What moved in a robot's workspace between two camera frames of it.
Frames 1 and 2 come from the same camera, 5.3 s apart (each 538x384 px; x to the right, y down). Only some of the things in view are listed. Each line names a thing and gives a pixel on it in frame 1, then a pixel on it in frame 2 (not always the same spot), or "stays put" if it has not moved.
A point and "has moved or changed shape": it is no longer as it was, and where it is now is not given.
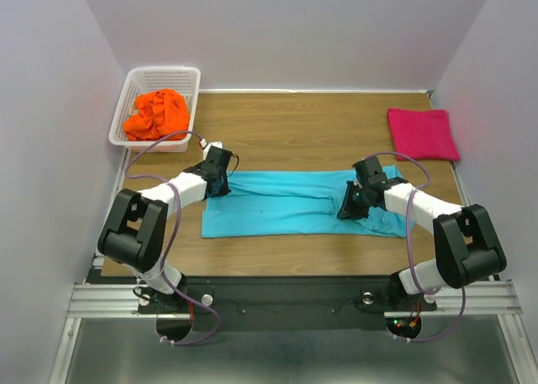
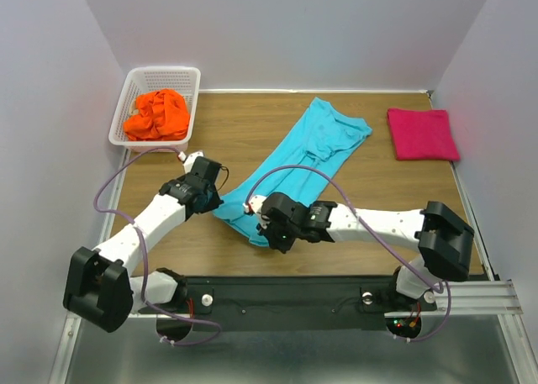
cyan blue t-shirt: x=295 y=204 has moved or changed shape
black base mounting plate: x=277 y=303 stays put
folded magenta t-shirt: x=422 y=134 stays put
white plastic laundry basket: x=185 y=80 stays put
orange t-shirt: x=159 y=113 stays put
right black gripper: x=347 y=210 -> x=266 y=231
